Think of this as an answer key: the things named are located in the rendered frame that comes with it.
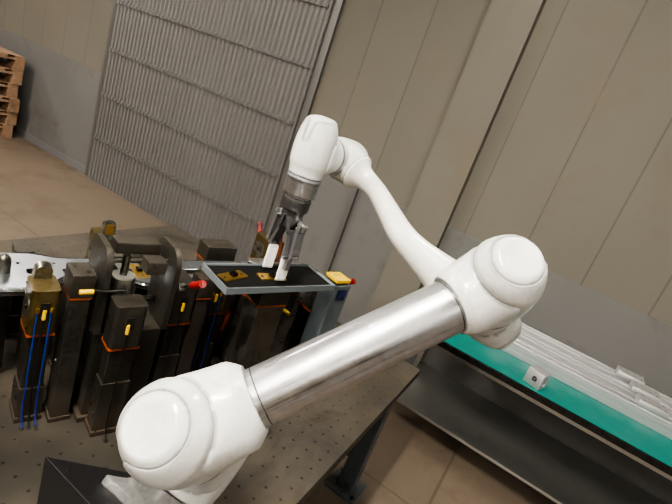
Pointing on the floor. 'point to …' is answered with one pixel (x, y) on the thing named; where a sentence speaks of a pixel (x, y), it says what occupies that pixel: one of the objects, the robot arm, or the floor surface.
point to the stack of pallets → (9, 90)
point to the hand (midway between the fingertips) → (276, 264)
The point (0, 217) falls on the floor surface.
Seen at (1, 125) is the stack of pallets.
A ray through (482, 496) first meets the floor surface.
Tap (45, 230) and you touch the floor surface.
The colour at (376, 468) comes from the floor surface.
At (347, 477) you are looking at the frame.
